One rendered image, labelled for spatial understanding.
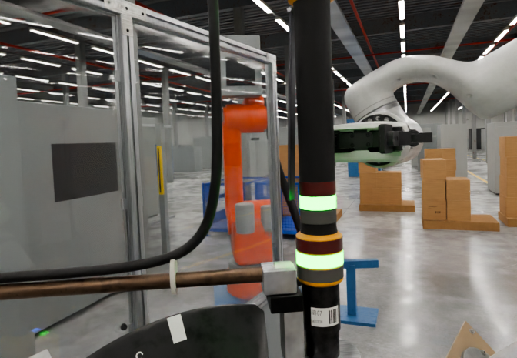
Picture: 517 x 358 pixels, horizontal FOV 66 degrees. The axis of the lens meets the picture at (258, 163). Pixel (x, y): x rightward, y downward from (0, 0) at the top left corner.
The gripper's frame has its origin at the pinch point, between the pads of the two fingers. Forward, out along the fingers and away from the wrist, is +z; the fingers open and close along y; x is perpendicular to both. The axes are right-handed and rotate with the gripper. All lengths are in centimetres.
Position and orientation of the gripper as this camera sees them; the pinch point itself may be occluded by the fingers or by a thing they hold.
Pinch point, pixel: (346, 140)
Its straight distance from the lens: 46.7
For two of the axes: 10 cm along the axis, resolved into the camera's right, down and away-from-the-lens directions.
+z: -5.0, 0.5, -8.7
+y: -8.7, 0.1, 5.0
